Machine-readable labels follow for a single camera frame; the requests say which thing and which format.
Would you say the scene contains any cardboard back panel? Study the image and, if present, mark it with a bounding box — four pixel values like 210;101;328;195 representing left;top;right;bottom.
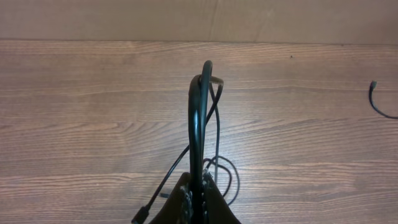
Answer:
1;0;397;45

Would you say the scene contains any long black usb cable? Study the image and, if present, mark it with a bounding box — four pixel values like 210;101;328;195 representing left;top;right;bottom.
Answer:
368;80;398;120

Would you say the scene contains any short black usb cable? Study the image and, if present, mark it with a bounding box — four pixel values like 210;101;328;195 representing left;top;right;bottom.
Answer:
131;60;241;224

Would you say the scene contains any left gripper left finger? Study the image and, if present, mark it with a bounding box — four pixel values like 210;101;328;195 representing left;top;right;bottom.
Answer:
149;172;192;224

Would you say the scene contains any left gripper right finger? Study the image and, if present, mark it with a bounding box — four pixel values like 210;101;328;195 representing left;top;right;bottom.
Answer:
203;173;241;224

